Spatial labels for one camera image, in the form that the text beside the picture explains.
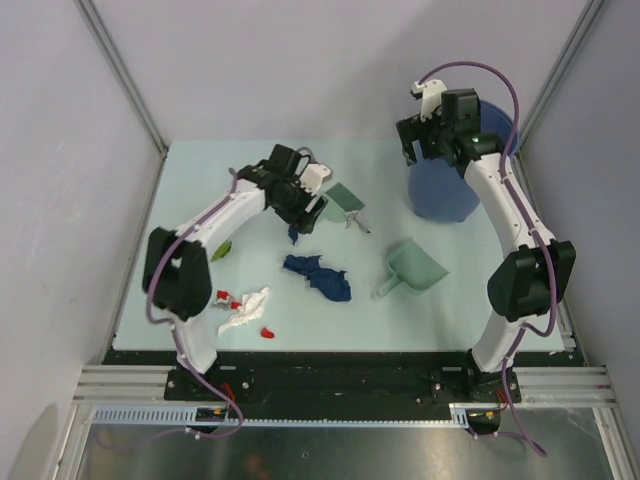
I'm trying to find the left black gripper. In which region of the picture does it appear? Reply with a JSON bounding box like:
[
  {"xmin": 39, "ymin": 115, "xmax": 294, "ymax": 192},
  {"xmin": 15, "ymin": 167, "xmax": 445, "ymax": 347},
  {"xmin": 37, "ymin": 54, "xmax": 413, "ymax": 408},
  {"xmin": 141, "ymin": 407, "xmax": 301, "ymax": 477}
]
[{"xmin": 272, "ymin": 175, "xmax": 328, "ymax": 235}]

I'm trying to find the small dark blue paper scrap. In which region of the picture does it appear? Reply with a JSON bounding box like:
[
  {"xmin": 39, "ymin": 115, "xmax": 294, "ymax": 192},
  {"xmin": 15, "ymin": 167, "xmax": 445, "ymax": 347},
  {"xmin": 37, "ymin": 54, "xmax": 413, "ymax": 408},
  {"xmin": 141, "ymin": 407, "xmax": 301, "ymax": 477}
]
[{"xmin": 287, "ymin": 225, "xmax": 300, "ymax": 245}]

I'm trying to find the small green hand brush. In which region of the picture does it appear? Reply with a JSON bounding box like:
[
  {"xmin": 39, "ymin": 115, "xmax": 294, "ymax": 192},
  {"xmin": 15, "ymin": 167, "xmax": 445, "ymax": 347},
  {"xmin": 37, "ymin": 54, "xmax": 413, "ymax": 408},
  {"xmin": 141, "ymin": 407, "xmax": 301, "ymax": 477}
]
[{"xmin": 320, "ymin": 183, "xmax": 365, "ymax": 224}]

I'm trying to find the blue plastic waste bin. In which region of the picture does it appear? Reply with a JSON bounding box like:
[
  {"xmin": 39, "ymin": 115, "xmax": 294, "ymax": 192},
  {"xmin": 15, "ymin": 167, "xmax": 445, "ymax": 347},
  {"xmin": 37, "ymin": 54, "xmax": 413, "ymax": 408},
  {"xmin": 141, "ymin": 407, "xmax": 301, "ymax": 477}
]
[{"xmin": 408, "ymin": 100, "xmax": 513, "ymax": 223}]

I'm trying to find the green plastic dustpan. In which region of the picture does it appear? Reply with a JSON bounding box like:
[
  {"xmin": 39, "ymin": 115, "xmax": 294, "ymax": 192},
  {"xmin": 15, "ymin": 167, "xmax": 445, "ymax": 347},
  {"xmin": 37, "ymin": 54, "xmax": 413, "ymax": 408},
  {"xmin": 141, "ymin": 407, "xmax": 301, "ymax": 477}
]
[{"xmin": 373, "ymin": 238, "xmax": 449, "ymax": 299}]

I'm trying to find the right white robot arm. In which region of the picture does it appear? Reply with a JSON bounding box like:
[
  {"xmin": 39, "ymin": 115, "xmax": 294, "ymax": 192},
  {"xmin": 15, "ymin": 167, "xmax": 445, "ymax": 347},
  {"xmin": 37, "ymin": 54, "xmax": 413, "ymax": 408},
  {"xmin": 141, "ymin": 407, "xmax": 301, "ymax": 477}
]
[{"xmin": 396, "ymin": 80, "xmax": 576, "ymax": 401}]

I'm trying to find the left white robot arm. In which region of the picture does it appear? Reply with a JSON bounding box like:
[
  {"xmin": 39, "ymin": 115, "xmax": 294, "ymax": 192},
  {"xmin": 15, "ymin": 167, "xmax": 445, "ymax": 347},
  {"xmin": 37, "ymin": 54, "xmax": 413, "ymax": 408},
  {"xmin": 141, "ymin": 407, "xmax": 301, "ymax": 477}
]
[{"xmin": 142, "ymin": 144, "xmax": 332, "ymax": 400}]

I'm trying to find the large dark blue paper scrap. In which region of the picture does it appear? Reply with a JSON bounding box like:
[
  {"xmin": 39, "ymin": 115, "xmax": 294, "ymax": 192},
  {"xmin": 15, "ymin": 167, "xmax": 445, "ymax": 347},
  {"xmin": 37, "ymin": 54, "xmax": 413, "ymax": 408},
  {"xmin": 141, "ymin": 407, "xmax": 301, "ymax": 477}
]
[{"xmin": 283, "ymin": 254, "xmax": 352, "ymax": 303}]

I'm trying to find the green paper scrap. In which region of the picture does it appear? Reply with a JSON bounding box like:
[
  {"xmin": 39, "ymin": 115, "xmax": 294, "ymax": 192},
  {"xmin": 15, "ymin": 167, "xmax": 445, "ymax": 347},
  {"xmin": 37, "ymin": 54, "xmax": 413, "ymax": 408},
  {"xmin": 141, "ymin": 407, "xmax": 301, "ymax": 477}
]
[{"xmin": 210, "ymin": 240, "xmax": 233, "ymax": 262}]

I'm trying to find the white crumpled paper scrap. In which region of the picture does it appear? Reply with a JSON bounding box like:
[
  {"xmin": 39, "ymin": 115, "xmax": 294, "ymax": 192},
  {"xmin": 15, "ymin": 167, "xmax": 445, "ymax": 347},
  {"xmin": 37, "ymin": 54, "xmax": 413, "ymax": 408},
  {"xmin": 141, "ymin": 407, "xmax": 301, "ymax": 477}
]
[{"xmin": 217, "ymin": 287, "xmax": 271, "ymax": 336}]

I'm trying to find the red grey paper scrap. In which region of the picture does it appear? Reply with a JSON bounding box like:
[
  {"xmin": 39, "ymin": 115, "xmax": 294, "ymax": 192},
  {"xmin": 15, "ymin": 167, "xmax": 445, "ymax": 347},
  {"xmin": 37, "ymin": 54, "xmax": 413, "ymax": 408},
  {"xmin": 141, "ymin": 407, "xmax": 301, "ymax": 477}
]
[{"xmin": 211, "ymin": 290, "xmax": 242, "ymax": 310}]

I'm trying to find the small red scrap bottom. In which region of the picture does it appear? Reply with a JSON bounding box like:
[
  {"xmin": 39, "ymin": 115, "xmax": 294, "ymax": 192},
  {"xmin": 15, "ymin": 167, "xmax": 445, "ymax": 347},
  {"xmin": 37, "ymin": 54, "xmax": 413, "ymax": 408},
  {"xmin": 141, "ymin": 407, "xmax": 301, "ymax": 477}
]
[{"xmin": 260, "ymin": 327, "xmax": 275, "ymax": 339}]

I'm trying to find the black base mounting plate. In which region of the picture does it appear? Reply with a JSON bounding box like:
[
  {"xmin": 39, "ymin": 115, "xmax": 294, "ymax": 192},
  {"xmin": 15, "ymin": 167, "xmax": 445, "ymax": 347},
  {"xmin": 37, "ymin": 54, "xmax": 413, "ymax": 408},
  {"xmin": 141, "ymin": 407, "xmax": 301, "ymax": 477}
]
[{"xmin": 103, "ymin": 349, "xmax": 584, "ymax": 420}]

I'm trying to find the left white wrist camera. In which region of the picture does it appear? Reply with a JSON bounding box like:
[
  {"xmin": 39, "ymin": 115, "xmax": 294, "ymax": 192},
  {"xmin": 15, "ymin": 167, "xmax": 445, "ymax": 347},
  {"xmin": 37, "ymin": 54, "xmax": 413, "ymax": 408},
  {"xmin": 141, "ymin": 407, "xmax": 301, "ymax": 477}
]
[{"xmin": 299, "ymin": 163, "xmax": 333, "ymax": 195}]

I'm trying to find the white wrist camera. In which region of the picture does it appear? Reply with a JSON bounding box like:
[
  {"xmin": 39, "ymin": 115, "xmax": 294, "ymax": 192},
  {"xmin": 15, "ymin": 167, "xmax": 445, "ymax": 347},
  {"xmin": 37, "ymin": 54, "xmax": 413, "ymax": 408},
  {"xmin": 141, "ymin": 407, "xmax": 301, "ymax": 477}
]
[
  {"xmin": 411, "ymin": 79, "xmax": 447, "ymax": 122},
  {"xmin": 299, "ymin": 163, "xmax": 333, "ymax": 195}
]

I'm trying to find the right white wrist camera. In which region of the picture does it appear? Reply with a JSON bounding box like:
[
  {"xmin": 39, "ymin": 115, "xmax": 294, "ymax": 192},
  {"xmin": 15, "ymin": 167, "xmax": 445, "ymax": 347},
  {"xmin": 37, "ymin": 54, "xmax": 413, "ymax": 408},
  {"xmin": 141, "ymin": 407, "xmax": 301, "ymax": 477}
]
[{"xmin": 411, "ymin": 79, "xmax": 447, "ymax": 122}]

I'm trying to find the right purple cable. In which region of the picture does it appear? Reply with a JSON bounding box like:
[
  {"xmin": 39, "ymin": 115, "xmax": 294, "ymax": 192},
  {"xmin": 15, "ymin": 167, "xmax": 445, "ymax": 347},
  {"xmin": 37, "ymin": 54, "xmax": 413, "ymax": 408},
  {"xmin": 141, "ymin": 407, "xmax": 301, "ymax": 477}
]
[{"xmin": 417, "ymin": 60, "xmax": 559, "ymax": 459}]

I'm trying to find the right aluminium frame post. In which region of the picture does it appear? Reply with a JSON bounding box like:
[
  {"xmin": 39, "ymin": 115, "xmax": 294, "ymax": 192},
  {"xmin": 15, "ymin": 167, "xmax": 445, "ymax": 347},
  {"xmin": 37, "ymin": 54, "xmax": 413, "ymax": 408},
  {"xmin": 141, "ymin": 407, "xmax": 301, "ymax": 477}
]
[{"xmin": 519, "ymin": 0, "xmax": 609, "ymax": 147}]

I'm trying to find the aluminium frame post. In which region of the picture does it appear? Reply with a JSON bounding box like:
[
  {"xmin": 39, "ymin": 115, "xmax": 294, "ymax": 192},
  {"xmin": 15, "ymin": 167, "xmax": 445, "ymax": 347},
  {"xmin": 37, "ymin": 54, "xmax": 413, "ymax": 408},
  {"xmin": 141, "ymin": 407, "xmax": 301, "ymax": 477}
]
[
  {"xmin": 73, "ymin": 0, "xmax": 169, "ymax": 158},
  {"xmin": 519, "ymin": 0, "xmax": 609, "ymax": 147}
]

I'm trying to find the grey slotted cable duct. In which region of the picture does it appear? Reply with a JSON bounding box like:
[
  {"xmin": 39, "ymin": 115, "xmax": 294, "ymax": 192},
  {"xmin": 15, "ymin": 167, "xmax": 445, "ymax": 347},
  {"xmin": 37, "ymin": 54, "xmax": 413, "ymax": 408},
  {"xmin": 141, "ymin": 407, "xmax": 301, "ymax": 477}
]
[{"xmin": 92, "ymin": 403, "xmax": 491, "ymax": 429}]

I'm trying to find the left aluminium frame post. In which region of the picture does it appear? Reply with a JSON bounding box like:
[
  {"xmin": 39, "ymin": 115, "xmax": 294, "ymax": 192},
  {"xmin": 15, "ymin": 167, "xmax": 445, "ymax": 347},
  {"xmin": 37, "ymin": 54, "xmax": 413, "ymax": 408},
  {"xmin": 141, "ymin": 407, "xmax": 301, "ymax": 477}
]
[{"xmin": 73, "ymin": 0, "xmax": 169, "ymax": 158}]

